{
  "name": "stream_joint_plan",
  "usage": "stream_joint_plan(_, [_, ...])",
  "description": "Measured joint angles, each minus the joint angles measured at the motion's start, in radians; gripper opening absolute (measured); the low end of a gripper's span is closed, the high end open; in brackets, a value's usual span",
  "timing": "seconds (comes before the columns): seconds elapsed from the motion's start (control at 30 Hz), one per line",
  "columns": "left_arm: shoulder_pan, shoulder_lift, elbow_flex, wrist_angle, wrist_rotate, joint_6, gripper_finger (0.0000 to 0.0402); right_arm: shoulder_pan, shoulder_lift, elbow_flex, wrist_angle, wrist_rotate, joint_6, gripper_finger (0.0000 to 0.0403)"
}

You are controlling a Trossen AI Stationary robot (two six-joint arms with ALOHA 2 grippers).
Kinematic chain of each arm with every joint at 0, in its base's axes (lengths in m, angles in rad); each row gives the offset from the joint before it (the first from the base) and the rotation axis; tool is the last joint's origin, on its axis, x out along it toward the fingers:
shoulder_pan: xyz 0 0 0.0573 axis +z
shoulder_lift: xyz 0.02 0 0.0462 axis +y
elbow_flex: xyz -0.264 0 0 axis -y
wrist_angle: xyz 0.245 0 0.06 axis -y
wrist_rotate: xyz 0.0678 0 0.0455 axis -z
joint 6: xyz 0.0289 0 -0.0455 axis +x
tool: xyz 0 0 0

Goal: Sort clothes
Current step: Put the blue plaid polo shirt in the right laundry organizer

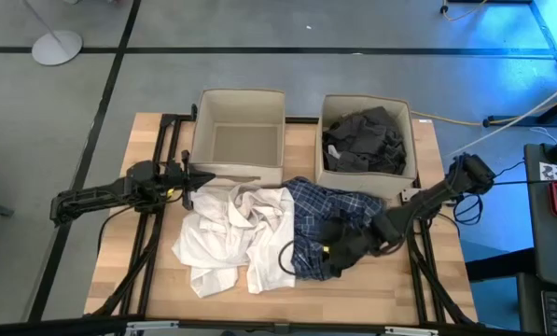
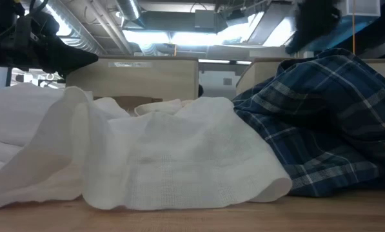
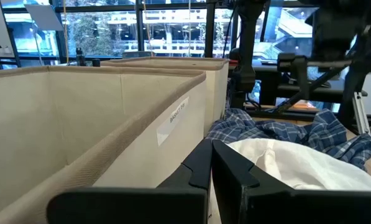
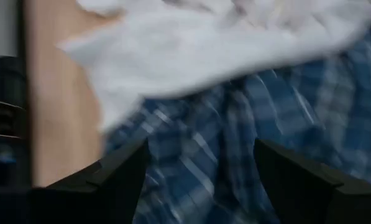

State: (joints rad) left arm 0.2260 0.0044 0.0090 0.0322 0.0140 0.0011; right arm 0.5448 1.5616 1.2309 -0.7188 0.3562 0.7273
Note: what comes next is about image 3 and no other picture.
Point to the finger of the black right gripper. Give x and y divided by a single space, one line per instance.
346 102
300 77

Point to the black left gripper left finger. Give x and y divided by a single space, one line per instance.
126 205

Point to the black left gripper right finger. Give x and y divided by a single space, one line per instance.
297 208

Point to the white garment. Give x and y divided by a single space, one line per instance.
297 168

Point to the blue plaid shirt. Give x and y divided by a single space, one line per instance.
266 127

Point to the silver aluminium extrusion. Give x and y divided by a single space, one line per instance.
361 113

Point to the beige fabric basket with label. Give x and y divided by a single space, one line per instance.
64 124

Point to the large glass window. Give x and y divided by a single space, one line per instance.
104 34

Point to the grey flat panel on pole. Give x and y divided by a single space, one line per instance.
45 17

